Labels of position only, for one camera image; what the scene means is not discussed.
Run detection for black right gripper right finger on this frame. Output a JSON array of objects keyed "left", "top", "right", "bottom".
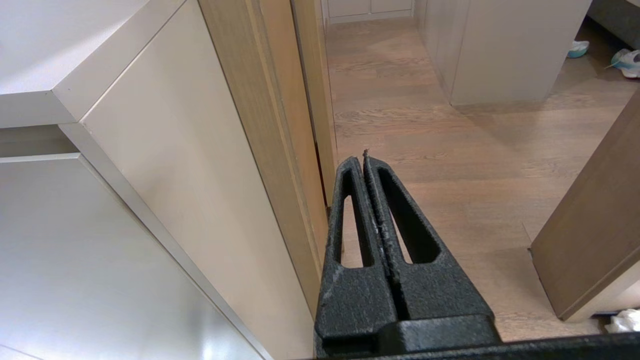
[{"left": 362, "top": 150, "right": 496, "bottom": 323}]

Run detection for wooden door frame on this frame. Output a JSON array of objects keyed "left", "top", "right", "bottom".
[{"left": 199, "top": 0, "right": 339, "bottom": 321}]

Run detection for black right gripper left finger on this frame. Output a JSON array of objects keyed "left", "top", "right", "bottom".
[{"left": 314, "top": 156, "right": 400, "bottom": 358}]

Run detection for white crumpled cloth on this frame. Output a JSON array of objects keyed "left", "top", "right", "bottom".
[{"left": 604, "top": 308, "right": 640, "bottom": 334}]

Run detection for grey cabinet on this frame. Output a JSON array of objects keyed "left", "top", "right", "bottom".
[{"left": 0, "top": 0, "right": 321, "bottom": 360}]

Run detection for white cupboard doors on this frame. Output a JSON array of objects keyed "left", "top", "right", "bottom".
[{"left": 322, "top": 0, "right": 416, "bottom": 24}]

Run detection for brown wooden door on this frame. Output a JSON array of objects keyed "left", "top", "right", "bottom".
[{"left": 530, "top": 90, "right": 640, "bottom": 322}]

